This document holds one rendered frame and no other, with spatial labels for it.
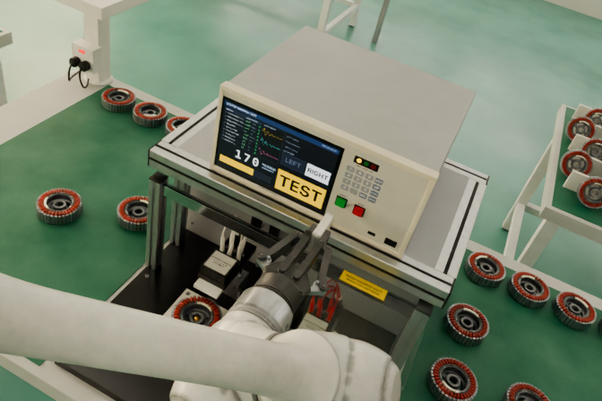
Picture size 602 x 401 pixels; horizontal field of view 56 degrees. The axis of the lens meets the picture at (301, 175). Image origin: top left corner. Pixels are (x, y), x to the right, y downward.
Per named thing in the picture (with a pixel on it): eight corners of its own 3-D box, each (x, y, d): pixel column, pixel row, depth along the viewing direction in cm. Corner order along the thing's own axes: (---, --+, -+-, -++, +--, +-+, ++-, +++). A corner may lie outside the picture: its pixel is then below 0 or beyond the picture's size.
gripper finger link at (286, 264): (281, 288, 91) (273, 284, 92) (308, 246, 100) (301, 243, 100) (286, 272, 89) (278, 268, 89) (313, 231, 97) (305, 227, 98)
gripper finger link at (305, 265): (290, 275, 89) (298, 278, 88) (320, 234, 97) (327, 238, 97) (286, 290, 91) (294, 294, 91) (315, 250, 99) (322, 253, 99)
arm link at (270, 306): (272, 365, 83) (290, 337, 88) (284, 328, 77) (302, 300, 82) (220, 337, 85) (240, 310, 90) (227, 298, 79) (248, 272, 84)
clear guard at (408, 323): (382, 435, 92) (393, 416, 88) (254, 364, 97) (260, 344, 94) (431, 302, 117) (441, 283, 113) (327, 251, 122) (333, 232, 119)
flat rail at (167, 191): (417, 322, 111) (422, 312, 109) (156, 192, 125) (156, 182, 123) (418, 318, 112) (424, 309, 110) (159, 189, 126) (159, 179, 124)
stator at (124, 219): (141, 239, 148) (141, 229, 146) (107, 219, 151) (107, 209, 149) (167, 216, 156) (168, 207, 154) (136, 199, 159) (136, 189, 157)
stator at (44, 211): (81, 195, 156) (81, 185, 154) (83, 224, 148) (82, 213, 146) (37, 198, 152) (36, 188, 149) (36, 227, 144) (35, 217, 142)
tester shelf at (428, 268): (442, 309, 107) (451, 294, 104) (147, 165, 122) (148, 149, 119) (482, 190, 141) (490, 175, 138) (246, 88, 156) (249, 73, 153)
